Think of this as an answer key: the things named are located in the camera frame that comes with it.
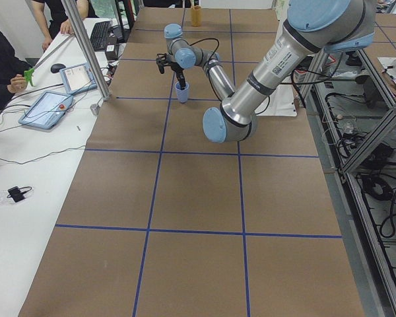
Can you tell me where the green handled tool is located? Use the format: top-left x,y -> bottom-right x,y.
24,67 -> 35,87

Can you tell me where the black computer mouse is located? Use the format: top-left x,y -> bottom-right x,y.
50,63 -> 66,73

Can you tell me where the aluminium extrusion table frame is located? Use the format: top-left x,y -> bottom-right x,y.
303,19 -> 396,317

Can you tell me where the aluminium frame post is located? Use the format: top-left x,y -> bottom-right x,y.
61,0 -> 110,101

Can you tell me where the seated person's hand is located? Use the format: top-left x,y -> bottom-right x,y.
7,74 -> 28,94

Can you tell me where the black keyboard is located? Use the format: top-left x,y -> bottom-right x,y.
90,20 -> 112,52

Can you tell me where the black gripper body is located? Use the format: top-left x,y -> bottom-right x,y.
170,62 -> 183,77

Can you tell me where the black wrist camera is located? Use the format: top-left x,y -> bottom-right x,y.
156,53 -> 171,74

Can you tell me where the small black device with cable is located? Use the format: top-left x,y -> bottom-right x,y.
7,186 -> 32,203

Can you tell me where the standing person in black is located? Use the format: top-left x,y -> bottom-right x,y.
31,0 -> 98,52

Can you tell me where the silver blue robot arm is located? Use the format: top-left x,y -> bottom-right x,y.
156,1 -> 376,143

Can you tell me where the blue teach pendant tablet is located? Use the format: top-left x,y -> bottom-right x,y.
18,91 -> 73,130

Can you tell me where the light blue plastic cup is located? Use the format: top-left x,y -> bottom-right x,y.
175,82 -> 189,104

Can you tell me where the tan cylindrical cup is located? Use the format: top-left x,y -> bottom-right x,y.
190,5 -> 202,27

